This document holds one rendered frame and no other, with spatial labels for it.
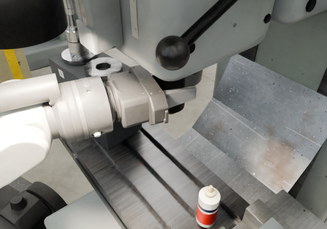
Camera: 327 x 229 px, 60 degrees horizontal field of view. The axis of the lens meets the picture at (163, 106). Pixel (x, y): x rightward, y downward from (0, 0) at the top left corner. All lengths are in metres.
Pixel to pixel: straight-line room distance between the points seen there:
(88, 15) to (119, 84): 0.14
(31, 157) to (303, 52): 0.60
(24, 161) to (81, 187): 1.51
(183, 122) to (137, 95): 1.86
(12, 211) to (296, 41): 1.02
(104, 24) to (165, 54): 0.11
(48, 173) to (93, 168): 1.34
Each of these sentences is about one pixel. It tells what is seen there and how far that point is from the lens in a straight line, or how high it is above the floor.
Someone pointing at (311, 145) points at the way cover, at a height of 1.01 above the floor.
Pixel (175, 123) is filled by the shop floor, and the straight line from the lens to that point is 2.25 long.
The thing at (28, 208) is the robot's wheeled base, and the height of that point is 0.61.
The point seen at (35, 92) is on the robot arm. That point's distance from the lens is 0.39.
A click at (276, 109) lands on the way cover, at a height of 1.04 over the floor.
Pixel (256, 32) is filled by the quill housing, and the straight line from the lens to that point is 0.39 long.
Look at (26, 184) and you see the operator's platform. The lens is 1.50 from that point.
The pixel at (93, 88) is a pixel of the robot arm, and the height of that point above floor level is 1.27.
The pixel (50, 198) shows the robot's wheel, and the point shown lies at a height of 0.58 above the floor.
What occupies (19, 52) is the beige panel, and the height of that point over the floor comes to 0.57.
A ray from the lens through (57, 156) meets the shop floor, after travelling 2.13.
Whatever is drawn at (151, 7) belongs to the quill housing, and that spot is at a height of 1.40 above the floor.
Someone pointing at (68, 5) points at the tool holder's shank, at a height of 1.27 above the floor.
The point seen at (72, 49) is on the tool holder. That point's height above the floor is 1.17.
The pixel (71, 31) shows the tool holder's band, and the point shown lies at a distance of 0.72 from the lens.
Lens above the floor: 1.49
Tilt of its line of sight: 38 degrees down
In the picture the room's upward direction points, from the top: straight up
